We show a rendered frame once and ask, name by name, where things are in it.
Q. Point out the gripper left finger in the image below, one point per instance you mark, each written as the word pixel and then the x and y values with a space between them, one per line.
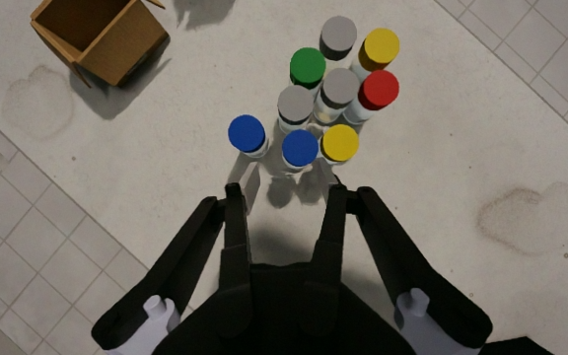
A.
pixel 138 322

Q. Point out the brown cardboard box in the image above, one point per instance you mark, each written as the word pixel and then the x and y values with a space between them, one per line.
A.
pixel 69 27

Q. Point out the white bottle with dark blue cap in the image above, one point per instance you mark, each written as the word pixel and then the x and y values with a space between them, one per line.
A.
pixel 247 134

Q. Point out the green-capped bottle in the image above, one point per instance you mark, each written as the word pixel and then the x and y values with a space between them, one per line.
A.
pixel 307 67

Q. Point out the bottle with red cap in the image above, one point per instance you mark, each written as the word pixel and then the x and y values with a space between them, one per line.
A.
pixel 376 92

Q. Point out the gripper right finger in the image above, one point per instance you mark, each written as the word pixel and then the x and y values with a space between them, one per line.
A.
pixel 434 316

